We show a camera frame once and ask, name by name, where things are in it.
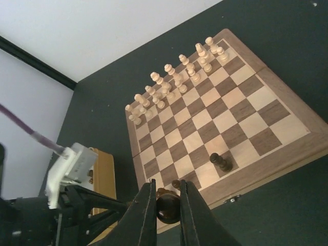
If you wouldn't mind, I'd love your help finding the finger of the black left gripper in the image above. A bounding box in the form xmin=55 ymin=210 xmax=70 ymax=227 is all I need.
xmin=74 ymin=186 xmax=128 ymax=238

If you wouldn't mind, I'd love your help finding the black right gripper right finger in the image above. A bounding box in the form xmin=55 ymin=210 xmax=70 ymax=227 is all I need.
xmin=180 ymin=180 xmax=241 ymax=246

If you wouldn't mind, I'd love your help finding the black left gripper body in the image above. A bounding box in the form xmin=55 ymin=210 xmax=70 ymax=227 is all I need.
xmin=1 ymin=189 xmax=85 ymax=245

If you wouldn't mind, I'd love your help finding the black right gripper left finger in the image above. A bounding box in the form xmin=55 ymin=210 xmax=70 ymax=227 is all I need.
xmin=93 ymin=179 xmax=157 ymax=245

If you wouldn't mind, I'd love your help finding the dark knight piece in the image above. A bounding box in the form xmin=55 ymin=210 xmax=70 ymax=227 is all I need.
xmin=156 ymin=188 xmax=180 ymax=224

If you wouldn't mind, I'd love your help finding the dark king piece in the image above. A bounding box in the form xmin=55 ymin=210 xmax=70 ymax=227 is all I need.
xmin=210 ymin=153 xmax=233 ymax=172

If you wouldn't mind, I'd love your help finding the gold tin with pieces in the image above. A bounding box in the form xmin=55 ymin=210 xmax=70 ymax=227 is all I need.
xmin=88 ymin=147 xmax=117 ymax=230

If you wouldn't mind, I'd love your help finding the wooden chess board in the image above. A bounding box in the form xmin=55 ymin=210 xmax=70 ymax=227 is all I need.
xmin=125 ymin=28 xmax=328 ymax=234

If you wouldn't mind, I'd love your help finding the white rook near corner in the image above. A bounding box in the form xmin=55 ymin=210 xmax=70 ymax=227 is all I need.
xmin=125 ymin=105 xmax=141 ymax=125

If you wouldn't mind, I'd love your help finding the white rook corner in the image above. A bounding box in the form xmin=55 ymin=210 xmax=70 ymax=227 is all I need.
xmin=205 ymin=37 xmax=218 ymax=54
xmin=125 ymin=105 xmax=141 ymax=125

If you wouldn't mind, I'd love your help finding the white rook far corner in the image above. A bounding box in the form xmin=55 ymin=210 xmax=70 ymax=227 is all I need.
xmin=205 ymin=37 xmax=218 ymax=54

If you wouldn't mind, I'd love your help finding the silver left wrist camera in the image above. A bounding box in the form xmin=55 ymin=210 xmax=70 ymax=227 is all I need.
xmin=64 ymin=142 xmax=98 ymax=183

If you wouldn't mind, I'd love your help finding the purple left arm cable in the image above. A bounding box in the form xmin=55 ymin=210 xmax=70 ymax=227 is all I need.
xmin=0 ymin=104 xmax=66 ymax=157

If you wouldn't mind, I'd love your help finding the black frame post left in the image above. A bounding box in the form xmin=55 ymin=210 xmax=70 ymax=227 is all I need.
xmin=1 ymin=36 xmax=77 ymax=90

